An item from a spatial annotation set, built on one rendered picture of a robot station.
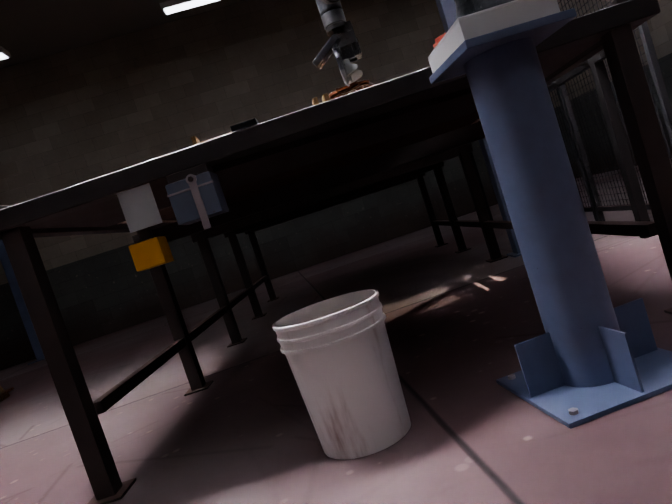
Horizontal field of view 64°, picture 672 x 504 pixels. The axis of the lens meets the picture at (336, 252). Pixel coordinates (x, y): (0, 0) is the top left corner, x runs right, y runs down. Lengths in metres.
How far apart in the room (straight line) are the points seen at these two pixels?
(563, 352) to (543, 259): 0.24
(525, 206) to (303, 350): 0.64
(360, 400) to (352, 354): 0.12
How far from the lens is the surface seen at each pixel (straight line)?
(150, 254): 1.63
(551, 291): 1.41
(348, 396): 1.38
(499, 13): 1.36
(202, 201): 1.58
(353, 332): 1.34
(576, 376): 1.47
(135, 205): 1.67
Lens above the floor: 0.58
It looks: 3 degrees down
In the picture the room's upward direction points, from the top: 18 degrees counter-clockwise
